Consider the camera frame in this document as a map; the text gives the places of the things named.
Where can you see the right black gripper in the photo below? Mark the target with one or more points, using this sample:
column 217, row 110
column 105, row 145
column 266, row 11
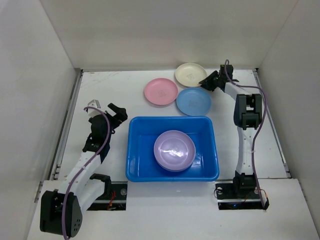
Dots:
column 214, row 81

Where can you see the purple plate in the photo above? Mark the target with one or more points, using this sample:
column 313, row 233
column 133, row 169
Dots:
column 174, row 151

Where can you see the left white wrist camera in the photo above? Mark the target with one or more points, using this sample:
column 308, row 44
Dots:
column 92, row 107

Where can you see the cream plate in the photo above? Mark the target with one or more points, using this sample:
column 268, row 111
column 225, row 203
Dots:
column 190, row 74

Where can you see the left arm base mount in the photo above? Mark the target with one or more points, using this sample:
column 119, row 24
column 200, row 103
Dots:
column 115, row 201

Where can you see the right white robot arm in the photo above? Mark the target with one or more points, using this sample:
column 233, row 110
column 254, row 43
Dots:
column 248, row 117

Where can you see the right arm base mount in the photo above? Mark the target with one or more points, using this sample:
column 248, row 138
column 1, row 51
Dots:
column 228, row 198

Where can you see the blue plastic bin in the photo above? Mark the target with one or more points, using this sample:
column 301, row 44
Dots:
column 141, row 163

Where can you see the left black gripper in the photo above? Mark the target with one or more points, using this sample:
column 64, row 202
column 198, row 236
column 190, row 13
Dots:
column 121, row 114

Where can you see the pink plate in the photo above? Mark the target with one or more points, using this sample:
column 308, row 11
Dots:
column 161, row 91

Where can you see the aluminium rail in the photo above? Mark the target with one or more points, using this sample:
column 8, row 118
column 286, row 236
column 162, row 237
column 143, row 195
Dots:
column 64, row 132
column 272, row 125

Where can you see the left aluminium rail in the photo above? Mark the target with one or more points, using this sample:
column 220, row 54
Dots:
column 64, row 132

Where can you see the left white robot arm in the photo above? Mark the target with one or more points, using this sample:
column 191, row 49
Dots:
column 62, row 209

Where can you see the blue plate centre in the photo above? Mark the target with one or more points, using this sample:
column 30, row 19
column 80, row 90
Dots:
column 194, row 101

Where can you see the right aluminium rail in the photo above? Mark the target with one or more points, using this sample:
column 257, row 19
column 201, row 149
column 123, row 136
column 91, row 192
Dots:
column 272, row 125

